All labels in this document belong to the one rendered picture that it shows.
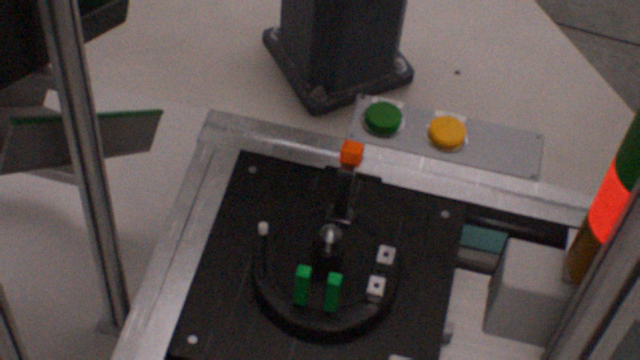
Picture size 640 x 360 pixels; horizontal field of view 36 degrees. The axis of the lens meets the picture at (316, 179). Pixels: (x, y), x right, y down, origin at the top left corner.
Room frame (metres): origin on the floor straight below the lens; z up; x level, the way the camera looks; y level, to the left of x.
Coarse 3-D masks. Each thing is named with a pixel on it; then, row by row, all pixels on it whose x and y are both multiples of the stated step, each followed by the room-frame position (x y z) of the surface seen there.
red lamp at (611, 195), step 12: (612, 168) 0.35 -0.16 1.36; (612, 180) 0.34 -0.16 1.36; (600, 192) 0.35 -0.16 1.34; (612, 192) 0.34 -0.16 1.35; (624, 192) 0.33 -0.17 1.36; (600, 204) 0.34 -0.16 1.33; (612, 204) 0.33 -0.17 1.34; (588, 216) 0.35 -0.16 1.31; (600, 216) 0.34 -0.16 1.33; (612, 216) 0.33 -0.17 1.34; (600, 228) 0.33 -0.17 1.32; (600, 240) 0.33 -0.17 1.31
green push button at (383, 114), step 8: (376, 104) 0.72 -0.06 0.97; (384, 104) 0.72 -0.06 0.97; (392, 104) 0.72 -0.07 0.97; (368, 112) 0.70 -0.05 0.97; (376, 112) 0.70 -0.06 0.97; (384, 112) 0.71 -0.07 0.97; (392, 112) 0.71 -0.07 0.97; (400, 112) 0.71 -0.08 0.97; (368, 120) 0.69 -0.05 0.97; (376, 120) 0.69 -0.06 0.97; (384, 120) 0.69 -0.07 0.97; (392, 120) 0.70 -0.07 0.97; (400, 120) 0.70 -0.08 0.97; (376, 128) 0.68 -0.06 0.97; (384, 128) 0.69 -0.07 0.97; (392, 128) 0.69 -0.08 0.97
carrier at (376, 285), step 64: (256, 192) 0.58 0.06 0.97; (320, 192) 0.59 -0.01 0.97; (384, 192) 0.60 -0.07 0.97; (256, 256) 0.50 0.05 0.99; (320, 256) 0.48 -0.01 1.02; (384, 256) 0.50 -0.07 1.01; (448, 256) 0.53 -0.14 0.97; (192, 320) 0.43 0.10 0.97; (256, 320) 0.44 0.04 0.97; (320, 320) 0.44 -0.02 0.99; (384, 320) 0.45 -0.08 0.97
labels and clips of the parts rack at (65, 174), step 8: (48, 168) 0.48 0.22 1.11; (56, 168) 0.49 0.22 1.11; (64, 168) 0.49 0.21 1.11; (72, 168) 0.49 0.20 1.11; (40, 176) 0.48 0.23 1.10; (48, 176) 0.48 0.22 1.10; (56, 176) 0.48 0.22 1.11; (64, 176) 0.48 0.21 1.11; (72, 176) 0.48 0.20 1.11; (72, 184) 0.48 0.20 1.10
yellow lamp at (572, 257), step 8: (584, 224) 0.35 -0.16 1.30; (584, 232) 0.34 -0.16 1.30; (592, 232) 0.34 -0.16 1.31; (576, 240) 0.35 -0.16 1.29; (584, 240) 0.34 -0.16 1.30; (592, 240) 0.34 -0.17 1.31; (568, 248) 0.36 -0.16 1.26; (576, 248) 0.34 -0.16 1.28; (584, 248) 0.34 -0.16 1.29; (592, 248) 0.33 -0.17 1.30; (568, 256) 0.35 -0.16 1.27; (576, 256) 0.34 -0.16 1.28; (584, 256) 0.34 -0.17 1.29; (592, 256) 0.33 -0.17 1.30; (568, 264) 0.34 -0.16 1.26; (576, 264) 0.34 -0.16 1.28; (584, 264) 0.33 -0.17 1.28; (568, 272) 0.34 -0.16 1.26; (576, 272) 0.34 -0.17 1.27; (584, 272) 0.33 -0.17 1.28; (576, 280) 0.33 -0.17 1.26
